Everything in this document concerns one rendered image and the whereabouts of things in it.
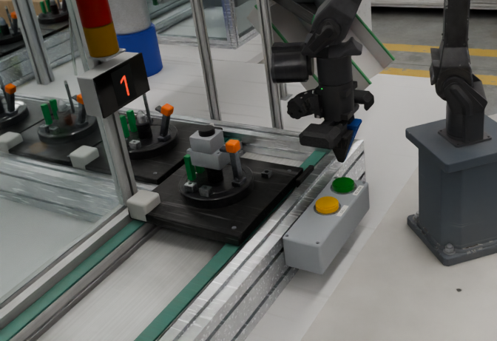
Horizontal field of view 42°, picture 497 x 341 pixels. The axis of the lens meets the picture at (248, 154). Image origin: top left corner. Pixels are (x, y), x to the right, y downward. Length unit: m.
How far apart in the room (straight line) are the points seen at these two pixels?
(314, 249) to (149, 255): 0.30
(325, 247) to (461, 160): 0.25
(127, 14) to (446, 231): 1.30
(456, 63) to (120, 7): 1.29
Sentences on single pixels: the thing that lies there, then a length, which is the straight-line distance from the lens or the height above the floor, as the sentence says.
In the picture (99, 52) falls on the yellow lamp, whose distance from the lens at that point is 1.09.
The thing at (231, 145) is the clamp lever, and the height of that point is 1.07.
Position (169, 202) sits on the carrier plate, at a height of 0.97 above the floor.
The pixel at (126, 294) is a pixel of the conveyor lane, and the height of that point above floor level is 0.92.
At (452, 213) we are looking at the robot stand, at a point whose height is 0.95.
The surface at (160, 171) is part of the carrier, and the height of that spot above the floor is 0.97.
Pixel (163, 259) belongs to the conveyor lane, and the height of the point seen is 0.92.
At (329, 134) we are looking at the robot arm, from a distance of 1.03.
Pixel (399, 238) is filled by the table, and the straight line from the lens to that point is 1.23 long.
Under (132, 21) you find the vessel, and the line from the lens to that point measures 2.11.
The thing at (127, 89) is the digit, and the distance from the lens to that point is 1.12.
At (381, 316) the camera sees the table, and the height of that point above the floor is 0.86.
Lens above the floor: 1.58
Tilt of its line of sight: 28 degrees down
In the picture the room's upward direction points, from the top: 8 degrees counter-clockwise
